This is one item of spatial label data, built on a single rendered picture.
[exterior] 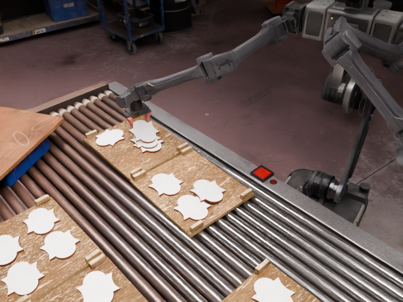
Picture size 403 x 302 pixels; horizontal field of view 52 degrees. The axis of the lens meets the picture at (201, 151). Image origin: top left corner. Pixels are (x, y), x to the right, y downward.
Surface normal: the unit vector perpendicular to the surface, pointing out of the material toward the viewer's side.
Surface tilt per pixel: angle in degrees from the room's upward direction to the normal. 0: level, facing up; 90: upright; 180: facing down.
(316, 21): 90
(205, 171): 0
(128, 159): 0
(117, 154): 0
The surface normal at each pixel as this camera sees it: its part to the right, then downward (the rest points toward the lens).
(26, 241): -0.01, -0.79
